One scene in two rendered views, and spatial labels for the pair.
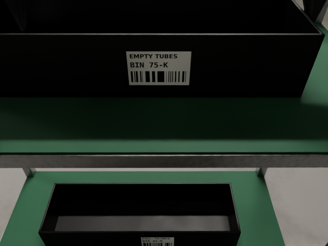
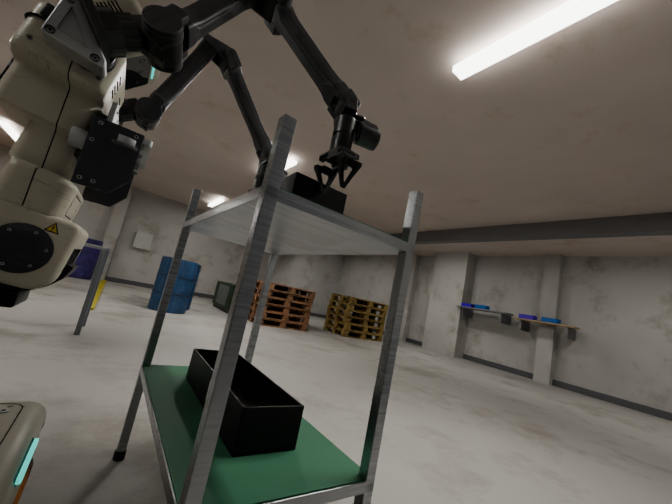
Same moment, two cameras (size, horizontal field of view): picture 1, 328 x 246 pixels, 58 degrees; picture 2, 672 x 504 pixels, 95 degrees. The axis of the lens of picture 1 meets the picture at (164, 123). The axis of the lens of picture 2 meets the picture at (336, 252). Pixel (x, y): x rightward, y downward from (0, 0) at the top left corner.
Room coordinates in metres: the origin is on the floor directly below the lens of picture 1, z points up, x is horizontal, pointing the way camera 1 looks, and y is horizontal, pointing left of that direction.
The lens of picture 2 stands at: (0.07, -0.95, 0.75)
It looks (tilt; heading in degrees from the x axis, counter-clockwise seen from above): 9 degrees up; 55
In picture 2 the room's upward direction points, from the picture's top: 12 degrees clockwise
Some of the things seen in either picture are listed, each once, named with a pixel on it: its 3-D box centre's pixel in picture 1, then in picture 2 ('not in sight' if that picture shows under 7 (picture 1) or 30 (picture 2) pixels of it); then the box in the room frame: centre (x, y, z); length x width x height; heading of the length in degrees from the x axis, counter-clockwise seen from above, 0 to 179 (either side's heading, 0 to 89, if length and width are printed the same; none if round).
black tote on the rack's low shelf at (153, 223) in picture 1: (142, 215); (234, 389); (0.49, 0.07, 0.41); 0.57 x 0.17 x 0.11; 90
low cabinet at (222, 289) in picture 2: not in sight; (255, 301); (3.16, 6.59, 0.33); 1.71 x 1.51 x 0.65; 179
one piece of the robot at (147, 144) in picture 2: not in sight; (109, 158); (-0.01, 0.06, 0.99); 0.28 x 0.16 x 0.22; 90
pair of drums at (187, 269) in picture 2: not in sight; (176, 284); (1.10, 5.41, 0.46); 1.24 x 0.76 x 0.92; 87
